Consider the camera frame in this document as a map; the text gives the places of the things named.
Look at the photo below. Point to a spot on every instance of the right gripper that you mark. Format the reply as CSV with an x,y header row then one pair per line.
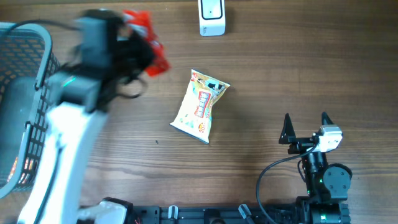
x,y
288,136

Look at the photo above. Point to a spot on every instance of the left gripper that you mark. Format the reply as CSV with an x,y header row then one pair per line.
x,y
134,47

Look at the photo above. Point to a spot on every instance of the red snack bag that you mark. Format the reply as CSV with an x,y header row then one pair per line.
x,y
141,23

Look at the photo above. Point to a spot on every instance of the yellow wet wipes pack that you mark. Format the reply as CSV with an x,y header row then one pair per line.
x,y
195,113

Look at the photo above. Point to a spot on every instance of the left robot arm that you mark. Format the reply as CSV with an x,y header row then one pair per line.
x,y
80,95

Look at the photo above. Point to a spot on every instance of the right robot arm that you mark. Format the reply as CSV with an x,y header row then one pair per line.
x,y
327,184

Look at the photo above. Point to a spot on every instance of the white barcode scanner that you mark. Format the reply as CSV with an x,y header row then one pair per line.
x,y
212,17

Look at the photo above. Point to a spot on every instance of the grey plastic mesh basket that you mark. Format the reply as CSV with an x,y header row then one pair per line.
x,y
27,61

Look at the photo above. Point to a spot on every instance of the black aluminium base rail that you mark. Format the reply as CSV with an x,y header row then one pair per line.
x,y
243,214

